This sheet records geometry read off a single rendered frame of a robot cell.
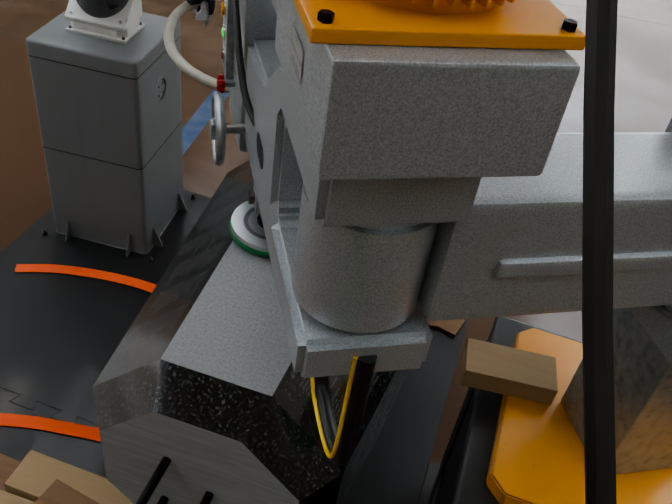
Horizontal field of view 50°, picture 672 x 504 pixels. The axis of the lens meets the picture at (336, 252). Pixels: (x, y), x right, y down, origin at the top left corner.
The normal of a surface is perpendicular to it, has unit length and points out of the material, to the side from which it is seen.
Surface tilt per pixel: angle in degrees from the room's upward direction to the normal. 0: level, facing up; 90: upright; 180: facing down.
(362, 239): 90
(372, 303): 90
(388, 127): 90
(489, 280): 90
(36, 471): 0
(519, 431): 0
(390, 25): 0
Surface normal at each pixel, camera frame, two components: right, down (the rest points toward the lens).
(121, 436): -0.29, 0.59
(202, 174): 0.12, -0.76
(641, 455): 0.19, 0.65
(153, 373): -0.64, -0.27
